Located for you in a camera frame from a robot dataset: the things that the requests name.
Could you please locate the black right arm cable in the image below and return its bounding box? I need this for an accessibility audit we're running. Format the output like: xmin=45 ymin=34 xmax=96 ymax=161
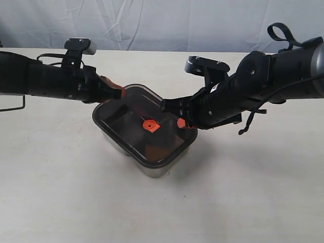
xmin=237 ymin=22 xmax=324 ymax=136

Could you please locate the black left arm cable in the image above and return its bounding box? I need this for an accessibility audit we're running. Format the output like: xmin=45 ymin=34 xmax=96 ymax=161
xmin=0 ymin=53 xmax=66 ymax=112

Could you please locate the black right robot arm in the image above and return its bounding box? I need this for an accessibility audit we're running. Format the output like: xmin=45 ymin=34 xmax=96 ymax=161
xmin=161 ymin=37 xmax=323 ymax=130

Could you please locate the yellow toy cheese wedge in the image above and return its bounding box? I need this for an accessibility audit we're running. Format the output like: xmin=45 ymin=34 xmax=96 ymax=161
xmin=145 ymin=145 xmax=169 ymax=163

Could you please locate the red toy sausage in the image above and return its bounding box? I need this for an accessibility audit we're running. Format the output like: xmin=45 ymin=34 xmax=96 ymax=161
xmin=133 ymin=104 xmax=150 ymax=121

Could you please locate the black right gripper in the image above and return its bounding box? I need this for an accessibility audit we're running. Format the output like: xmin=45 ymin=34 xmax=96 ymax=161
xmin=161 ymin=88 xmax=242 ymax=130

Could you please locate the stainless steel lunch box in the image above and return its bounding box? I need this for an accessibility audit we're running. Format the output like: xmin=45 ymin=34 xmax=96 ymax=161
xmin=102 ymin=131 xmax=190 ymax=178

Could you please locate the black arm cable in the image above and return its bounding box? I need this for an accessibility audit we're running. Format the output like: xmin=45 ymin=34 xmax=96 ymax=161
xmin=0 ymin=53 xmax=66 ymax=112
xmin=237 ymin=22 xmax=324 ymax=136

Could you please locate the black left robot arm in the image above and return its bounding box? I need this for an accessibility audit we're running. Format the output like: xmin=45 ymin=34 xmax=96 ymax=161
xmin=1 ymin=51 xmax=123 ymax=103

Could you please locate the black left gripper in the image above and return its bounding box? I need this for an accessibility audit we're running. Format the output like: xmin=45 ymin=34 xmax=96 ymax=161
xmin=77 ymin=66 xmax=126 ymax=104

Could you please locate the grey fabric backdrop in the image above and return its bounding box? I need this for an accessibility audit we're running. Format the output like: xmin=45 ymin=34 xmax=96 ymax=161
xmin=1 ymin=1 xmax=323 ymax=52

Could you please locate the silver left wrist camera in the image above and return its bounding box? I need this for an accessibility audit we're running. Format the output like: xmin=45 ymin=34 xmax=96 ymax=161
xmin=62 ymin=38 xmax=97 ymax=69

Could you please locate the transparent lid with orange seal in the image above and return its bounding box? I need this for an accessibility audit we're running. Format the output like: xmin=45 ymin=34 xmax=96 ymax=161
xmin=92 ymin=84 xmax=197 ymax=168

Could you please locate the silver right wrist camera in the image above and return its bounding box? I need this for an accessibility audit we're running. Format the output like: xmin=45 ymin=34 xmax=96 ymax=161
xmin=184 ymin=56 xmax=230 ymax=88

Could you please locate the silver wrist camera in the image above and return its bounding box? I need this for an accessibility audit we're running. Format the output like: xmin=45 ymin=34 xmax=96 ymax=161
xmin=184 ymin=56 xmax=230 ymax=88
xmin=62 ymin=38 xmax=97 ymax=69

